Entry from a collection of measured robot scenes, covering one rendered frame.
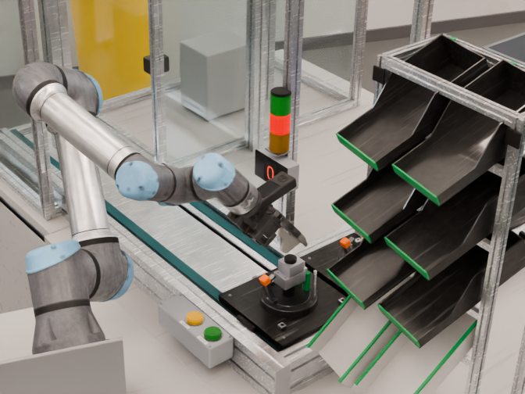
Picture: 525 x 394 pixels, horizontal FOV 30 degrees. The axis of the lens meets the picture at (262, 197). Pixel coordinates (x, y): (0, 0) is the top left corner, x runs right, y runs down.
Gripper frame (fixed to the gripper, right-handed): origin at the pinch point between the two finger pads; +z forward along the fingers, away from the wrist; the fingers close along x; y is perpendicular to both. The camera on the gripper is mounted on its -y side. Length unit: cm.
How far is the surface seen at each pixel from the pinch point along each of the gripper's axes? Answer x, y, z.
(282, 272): -0.4, 8.6, 6.4
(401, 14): -262, -182, 284
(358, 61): -81, -69, 74
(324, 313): 9.2, 10.3, 16.5
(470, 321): 47.2, -5.4, 3.7
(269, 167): -19.1, -10.1, 1.4
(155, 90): -76, -12, 6
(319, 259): -8.2, -0.5, 25.5
